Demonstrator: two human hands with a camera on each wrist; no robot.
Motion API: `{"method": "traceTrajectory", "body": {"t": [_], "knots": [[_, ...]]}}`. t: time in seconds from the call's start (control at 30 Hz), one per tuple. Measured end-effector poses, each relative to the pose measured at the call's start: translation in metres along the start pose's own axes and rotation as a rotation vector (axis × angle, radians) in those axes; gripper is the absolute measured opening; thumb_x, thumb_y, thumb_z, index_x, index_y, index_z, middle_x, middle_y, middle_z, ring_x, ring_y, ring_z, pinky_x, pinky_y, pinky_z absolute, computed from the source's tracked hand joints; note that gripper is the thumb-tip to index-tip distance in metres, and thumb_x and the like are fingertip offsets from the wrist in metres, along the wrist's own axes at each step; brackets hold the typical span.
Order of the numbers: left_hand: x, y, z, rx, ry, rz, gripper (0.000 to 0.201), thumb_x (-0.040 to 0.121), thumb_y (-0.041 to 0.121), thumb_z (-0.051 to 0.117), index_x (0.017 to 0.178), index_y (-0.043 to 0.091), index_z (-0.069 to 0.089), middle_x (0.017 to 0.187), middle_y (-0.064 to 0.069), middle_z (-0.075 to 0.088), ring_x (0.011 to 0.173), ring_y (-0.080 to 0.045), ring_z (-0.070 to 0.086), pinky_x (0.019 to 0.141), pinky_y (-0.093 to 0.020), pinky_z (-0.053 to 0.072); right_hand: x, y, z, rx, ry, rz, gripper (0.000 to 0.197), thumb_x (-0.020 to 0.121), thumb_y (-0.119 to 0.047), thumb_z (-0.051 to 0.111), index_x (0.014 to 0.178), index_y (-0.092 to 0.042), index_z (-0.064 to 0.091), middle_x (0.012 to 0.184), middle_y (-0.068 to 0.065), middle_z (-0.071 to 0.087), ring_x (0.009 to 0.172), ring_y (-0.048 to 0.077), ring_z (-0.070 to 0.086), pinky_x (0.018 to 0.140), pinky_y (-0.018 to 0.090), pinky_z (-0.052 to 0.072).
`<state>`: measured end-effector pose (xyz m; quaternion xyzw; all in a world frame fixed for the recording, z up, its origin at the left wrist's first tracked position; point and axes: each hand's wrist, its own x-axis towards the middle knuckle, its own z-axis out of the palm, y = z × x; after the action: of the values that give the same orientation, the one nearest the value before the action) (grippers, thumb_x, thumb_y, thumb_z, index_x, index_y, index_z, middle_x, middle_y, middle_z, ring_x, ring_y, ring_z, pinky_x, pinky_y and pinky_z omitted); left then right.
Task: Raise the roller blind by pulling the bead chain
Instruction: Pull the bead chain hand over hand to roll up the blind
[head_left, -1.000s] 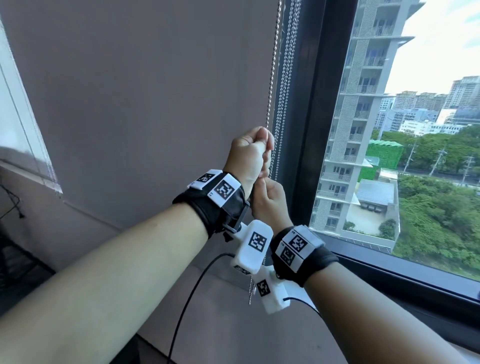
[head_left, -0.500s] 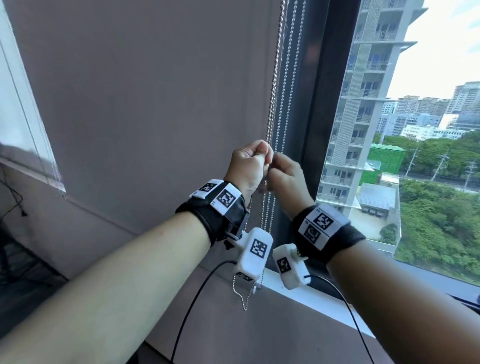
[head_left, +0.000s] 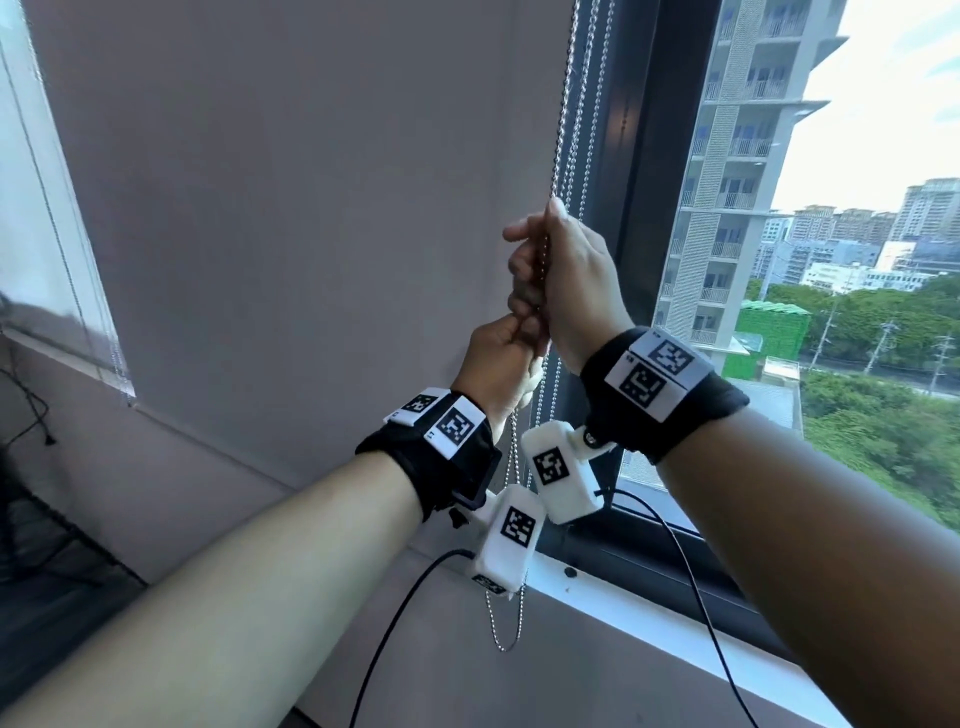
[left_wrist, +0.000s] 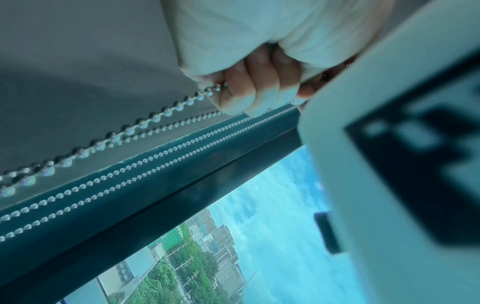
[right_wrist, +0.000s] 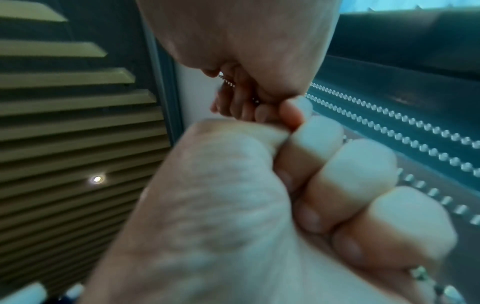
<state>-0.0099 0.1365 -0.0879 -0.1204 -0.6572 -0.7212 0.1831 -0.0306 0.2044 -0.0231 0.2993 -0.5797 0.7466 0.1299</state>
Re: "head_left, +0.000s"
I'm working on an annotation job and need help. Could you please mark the person's left forearm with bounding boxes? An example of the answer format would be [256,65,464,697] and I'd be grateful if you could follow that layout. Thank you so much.
[0,449,425,728]

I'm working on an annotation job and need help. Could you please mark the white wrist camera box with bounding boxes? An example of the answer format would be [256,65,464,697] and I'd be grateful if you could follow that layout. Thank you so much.
[521,419,605,526]
[470,483,547,598]

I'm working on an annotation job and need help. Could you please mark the person's left hand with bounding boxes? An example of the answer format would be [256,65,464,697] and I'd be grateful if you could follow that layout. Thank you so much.
[449,311,553,444]

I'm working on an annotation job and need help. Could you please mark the grey roller blind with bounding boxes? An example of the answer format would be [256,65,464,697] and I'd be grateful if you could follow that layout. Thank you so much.
[18,0,594,496]

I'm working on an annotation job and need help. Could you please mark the black right camera cable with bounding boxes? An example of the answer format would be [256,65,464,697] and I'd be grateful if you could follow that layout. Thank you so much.
[596,488,759,728]

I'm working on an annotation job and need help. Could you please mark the black power cord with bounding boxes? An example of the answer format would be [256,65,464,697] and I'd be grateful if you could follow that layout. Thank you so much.
[0,367,60,450]

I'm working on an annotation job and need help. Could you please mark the distant city buildings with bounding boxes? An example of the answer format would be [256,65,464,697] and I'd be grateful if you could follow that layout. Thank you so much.
[753,177,960,295]

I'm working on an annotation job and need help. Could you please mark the black right wristband with markers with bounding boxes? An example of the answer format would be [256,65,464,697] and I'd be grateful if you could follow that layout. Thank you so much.
[578,326,751,466]

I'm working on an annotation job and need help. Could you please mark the person's right forearm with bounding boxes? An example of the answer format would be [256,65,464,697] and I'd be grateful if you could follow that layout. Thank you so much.
[656,408,960,728]

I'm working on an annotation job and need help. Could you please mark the black left camera cable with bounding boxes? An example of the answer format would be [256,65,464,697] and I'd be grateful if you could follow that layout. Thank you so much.
[348,548,478,728]

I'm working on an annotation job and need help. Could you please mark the black wristband with markers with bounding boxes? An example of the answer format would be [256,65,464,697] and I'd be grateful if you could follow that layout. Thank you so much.
[578,326,751,466]
[356,386,502,523]

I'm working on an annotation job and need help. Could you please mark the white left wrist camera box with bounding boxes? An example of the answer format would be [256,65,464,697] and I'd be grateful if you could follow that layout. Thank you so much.
[470,483,547,598]

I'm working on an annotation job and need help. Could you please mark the person's right hand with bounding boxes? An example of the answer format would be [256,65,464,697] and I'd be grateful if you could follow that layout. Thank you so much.
[502,196,635,376]

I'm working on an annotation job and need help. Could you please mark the black left wristband with markers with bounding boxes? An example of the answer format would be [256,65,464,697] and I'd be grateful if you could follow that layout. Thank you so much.
[356,386,502,523]

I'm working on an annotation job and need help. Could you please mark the black camera cable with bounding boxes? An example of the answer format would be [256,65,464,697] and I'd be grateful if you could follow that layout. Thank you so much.
[348,548,478,728]
[596,488,759,728]

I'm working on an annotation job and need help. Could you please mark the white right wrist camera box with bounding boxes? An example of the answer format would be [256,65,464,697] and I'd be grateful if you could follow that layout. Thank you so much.
[521,419,605,526]

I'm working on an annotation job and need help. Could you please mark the frosted window pane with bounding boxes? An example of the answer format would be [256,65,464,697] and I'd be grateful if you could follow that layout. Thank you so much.
[0,0,136,399]

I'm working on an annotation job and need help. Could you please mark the tall grey apartment building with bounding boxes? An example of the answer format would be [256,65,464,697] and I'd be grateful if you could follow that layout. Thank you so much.
[652,0,849,354]

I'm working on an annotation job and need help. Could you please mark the green roofed building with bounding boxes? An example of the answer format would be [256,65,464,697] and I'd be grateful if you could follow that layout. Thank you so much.
[734,299,813,380]

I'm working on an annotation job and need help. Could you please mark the black window frame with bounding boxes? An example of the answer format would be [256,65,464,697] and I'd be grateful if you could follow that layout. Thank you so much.
[536,0,796,665]

